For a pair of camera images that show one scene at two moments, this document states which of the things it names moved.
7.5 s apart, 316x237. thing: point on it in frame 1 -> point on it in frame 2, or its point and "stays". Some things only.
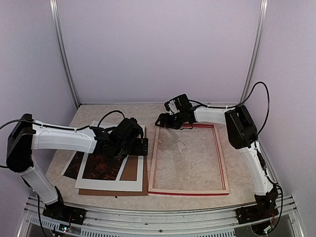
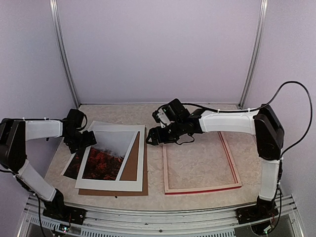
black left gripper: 138,150 -> 88,141
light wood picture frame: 187,161 -> 205,187
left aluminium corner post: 53,7 stays
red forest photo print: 97,166 stays
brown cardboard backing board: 129,173 stays
